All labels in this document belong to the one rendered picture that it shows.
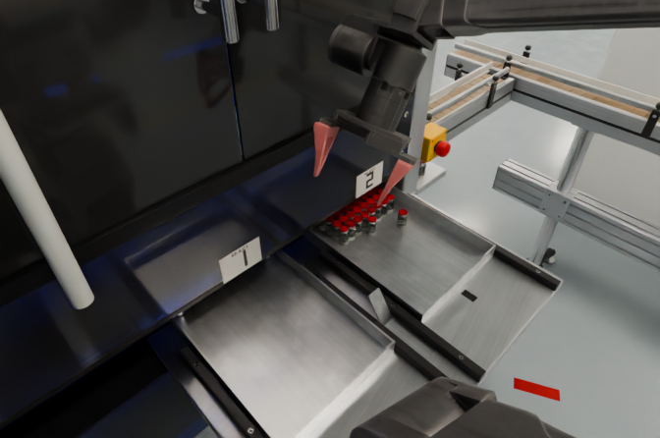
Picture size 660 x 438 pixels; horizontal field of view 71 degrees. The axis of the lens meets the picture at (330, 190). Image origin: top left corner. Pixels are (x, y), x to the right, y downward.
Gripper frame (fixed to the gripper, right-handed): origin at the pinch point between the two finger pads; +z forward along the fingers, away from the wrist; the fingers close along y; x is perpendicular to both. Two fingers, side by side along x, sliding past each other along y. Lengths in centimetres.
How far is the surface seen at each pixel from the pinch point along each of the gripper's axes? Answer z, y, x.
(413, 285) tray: 20.3, 16.3, 30.7
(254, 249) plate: 21.2, -13.0, 12.8
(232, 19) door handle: -14.5, -18.0, -12.1
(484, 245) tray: 9, 27, 42
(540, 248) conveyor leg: 21, 64, 138
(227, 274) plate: 25.9, -15.0, 8.8
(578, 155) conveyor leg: -18, 53, 116
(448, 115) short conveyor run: -14, 7, 85
